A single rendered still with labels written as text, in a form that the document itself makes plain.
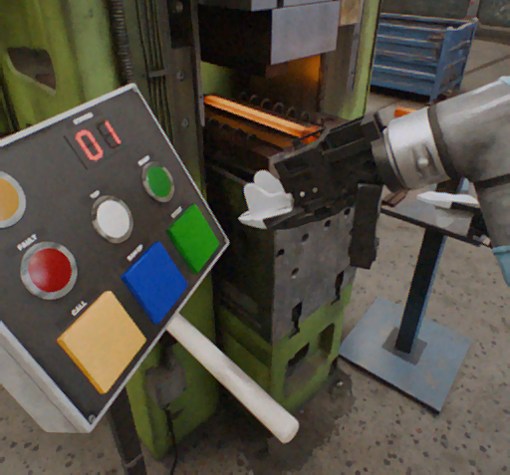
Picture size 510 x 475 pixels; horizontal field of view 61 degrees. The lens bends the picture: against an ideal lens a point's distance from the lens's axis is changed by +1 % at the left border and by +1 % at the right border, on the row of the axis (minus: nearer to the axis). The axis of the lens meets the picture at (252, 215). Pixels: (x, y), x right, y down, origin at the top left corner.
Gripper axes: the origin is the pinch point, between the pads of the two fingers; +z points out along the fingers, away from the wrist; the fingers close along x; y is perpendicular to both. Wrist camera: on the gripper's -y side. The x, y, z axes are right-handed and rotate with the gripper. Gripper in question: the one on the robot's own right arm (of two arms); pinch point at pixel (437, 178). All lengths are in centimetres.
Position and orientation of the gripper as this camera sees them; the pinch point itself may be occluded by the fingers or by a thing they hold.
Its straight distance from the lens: 85.6
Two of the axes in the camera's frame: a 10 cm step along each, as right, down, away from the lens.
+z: -6.9, -3.9, 6.1
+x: 7.2, -3.7, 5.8
